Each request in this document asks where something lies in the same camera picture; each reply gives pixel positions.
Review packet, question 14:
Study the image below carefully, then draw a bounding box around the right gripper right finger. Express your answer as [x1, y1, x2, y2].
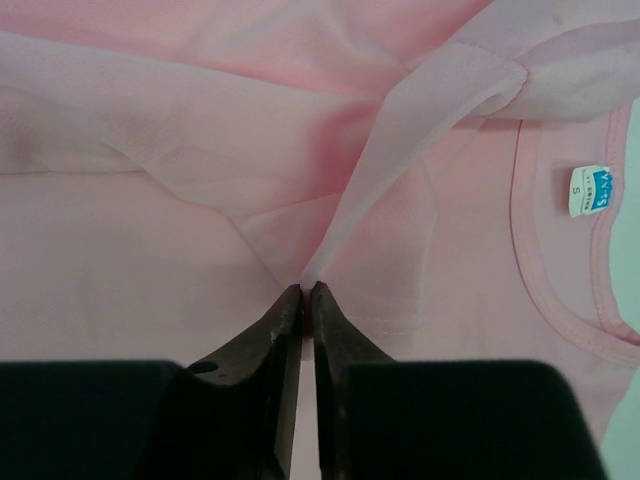
[310, 282, 606, 479]

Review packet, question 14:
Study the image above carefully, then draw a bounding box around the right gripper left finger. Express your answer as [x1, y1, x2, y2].
[1, 285, 303, 479]

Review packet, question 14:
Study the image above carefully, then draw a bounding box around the pink t shirt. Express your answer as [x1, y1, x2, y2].
[0, 0, 640, 480]

